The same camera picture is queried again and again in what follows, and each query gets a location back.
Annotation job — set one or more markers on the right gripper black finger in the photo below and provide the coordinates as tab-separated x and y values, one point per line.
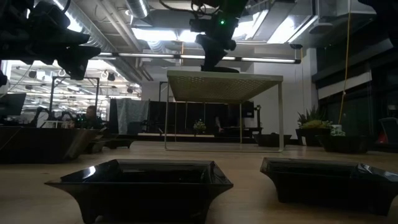
208	56
222	46

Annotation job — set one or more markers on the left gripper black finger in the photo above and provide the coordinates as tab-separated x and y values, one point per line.
77	59
53	28

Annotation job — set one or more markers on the black leaf-shaped mini plate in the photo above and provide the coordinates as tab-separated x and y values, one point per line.
228	70

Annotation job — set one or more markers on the small black square mini plate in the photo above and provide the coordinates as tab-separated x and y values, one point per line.
326	193
94	147
140	199
119	143

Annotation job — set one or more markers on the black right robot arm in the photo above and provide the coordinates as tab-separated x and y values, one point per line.
382	18

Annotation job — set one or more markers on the black wavy square mini plate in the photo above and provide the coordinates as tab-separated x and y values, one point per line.
343	144
267	140
37	146

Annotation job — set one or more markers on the person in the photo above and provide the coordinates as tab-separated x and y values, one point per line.
219	124
90	113

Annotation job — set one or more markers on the long ceiling light strip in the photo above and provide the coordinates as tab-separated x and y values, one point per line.
149	55

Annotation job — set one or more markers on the black monitor on stand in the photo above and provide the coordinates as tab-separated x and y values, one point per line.
247	109

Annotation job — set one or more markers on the black room divider panel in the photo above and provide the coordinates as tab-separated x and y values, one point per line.
186	118

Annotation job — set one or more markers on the small distant potted plant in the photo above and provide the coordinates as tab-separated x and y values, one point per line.
199	126

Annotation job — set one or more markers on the dark computer monitor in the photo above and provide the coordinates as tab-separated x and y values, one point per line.
12	104

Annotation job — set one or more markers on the grey fabric cover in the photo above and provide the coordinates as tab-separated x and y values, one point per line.
132	115

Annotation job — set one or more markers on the potted succulent plant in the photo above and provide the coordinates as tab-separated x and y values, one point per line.
312	125

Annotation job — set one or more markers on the red object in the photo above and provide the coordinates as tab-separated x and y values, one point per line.
383	139

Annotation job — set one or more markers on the dark office chair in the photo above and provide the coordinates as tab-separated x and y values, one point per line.
390	127

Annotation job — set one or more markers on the large silver spiral duct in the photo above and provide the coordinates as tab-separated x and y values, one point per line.
102	37

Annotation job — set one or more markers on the black metal rack frame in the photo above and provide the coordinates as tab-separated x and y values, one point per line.
97	99

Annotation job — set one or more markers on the round silver air duct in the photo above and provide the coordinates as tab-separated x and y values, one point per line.
138	7

